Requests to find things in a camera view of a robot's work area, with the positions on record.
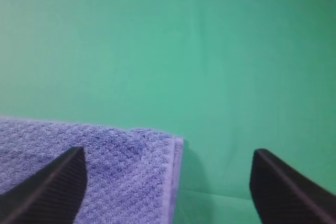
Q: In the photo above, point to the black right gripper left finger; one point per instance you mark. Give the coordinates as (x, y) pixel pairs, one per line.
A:
(54, 194)

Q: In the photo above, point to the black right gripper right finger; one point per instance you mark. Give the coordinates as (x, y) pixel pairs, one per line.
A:
(282, 195)

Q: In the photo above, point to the blue waffle-weave towel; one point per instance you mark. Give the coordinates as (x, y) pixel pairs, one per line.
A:
(133, 175)

